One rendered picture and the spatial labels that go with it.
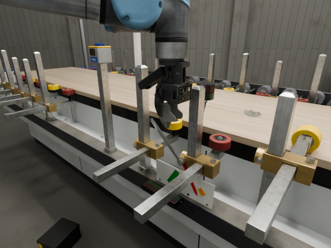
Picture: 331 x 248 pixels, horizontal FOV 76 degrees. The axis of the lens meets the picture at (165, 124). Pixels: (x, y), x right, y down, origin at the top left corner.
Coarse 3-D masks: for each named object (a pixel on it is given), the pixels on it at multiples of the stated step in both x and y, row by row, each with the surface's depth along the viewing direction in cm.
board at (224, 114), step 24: (24, 72) 242; (48, 72) 242; (72, 72) 242; (96, 72) 242; (96, 96) 141; (120, 96) 138; (216, 96) 138; (240, 96) 138; (264, 96) 138; (216, 120) 97; (240, 120) 97; (264, 120) 97; (312, 120) 97; (264, 144) 76; (288, 144) 75
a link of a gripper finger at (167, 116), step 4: (164, 104) 63; (168, 104) 62; (164, 108) 63; (168, 108) 62; (164, 112) 64; (168, 112) 63; (160, 116) 64; (164, 116) 64; (168, 116) 63; (172, 116) 62; (160, 120) 66; (164, 120) 65; (168, 120) 64; (172, 120) 63; (164, 124) 66
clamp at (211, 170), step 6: (180, 156) 75; (186, 156) 73; (198, 156) 73; (204, 156) 73; (186, 162) 74; (192, 162) 72; (198, 162) 70; (204, 162) 69; (216, 162) 69; (204, 168) 69; (210, 168) 68; (216, 168) 69; (204, 174) 70; (210, 174) 68; (216, 174) 70
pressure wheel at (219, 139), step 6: (210, 138) 78; (216, 138) 79; (222, 138) 78; (228, 138) 78; (210, 144) 77; (216, 144) 75; (222, 144) 75; (228, 144) 75; (216, 150) 76; (222, 150) 76
